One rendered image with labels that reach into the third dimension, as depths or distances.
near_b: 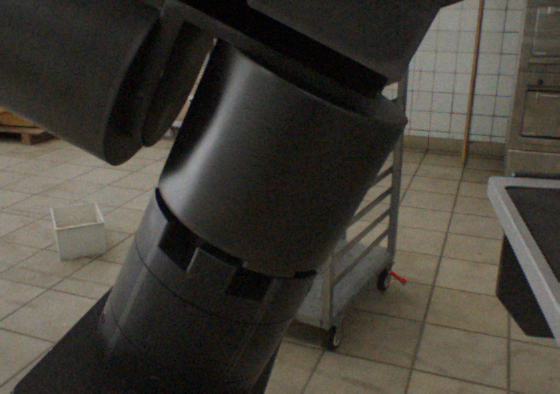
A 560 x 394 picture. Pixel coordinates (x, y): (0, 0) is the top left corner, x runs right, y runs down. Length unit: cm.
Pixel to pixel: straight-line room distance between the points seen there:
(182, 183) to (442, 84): 439
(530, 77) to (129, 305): 335
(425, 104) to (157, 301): 442
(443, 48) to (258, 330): 435
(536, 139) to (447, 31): 134
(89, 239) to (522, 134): 237
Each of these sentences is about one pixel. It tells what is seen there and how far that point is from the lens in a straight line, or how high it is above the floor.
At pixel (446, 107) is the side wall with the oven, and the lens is 455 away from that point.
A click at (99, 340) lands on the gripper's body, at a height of 109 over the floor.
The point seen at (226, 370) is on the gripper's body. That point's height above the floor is 109.
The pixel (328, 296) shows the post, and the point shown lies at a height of 25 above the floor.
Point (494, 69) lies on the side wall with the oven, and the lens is 449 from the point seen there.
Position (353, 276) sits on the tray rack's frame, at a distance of 225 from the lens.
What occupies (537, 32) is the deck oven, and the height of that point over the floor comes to 97.
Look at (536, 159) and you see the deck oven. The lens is 357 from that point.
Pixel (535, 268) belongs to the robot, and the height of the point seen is 104.
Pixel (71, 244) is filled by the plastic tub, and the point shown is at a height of 7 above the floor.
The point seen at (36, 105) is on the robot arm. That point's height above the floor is 117.
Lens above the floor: 120
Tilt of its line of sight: 19 degrees down
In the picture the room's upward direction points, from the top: straight up
